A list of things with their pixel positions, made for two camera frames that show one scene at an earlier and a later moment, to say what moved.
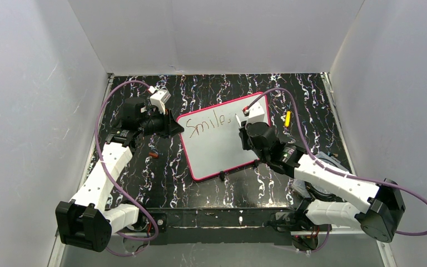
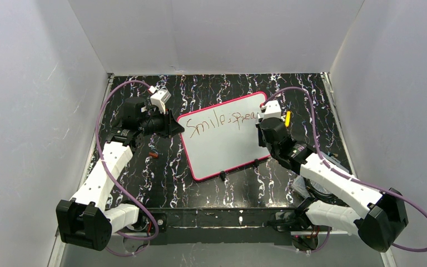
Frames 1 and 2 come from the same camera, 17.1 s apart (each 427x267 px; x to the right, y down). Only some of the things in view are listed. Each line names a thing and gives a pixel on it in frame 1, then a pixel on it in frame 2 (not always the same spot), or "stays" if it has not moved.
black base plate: (222, 226) stays
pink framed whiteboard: (212, 139) stays
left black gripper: (167, 123) stays
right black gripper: (244, 138) -> (262, 127)
